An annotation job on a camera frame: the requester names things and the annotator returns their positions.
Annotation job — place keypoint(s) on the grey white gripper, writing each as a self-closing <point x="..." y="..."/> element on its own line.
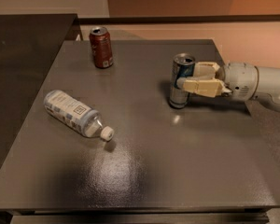
<point x="239" y="79"/>

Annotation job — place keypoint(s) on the blue silver redbull can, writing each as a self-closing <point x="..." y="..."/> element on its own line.
<point x="183" y="67"/>

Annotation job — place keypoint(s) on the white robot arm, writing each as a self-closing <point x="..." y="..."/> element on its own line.
<point x="268" y="90"/>

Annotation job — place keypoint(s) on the red soda can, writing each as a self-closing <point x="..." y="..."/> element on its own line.
<point x="101" y="47"/>

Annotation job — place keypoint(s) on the clear plastic water bottle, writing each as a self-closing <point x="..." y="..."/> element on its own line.
<point x="79" y="117"/>

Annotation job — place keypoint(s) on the dark side table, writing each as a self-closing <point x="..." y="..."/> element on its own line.
<point x="29" y="45"/>

